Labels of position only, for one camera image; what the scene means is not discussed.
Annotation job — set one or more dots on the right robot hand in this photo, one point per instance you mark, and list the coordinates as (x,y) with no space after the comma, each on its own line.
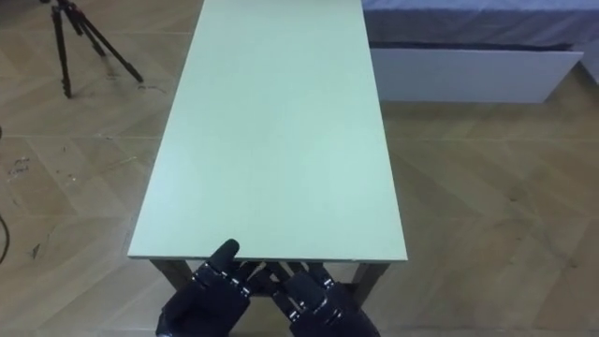
(327,313)

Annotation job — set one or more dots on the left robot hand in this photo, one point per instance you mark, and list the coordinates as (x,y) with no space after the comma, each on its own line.
(210,299)

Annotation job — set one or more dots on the pale green folding table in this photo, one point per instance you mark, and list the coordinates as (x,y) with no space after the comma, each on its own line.
(281,140)

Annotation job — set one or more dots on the grey bed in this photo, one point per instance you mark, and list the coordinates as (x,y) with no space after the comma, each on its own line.
(468,75)

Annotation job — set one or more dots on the black camera tripod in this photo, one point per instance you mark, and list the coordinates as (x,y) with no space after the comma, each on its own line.
(61,42)

